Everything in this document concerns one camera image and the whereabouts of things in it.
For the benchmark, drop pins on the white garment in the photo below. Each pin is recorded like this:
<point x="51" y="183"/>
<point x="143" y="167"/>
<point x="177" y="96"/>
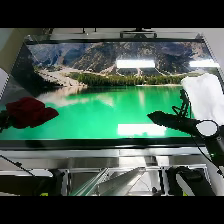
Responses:
<point x="206" y="95"/>

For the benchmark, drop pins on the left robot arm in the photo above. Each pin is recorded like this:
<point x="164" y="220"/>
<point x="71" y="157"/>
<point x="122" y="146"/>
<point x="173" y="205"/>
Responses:
<point x="50" y="183"/>

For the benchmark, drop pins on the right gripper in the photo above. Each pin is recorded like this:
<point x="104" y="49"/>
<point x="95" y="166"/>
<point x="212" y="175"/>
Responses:
<point x="178" y="122"/>

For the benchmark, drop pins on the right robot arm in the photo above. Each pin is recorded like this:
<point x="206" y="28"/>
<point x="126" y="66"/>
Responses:
<point x="208" y="128"/>

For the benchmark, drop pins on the red garment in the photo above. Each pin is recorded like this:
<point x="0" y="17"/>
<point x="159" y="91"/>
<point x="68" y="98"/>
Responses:
<point x="28" y="111"/>

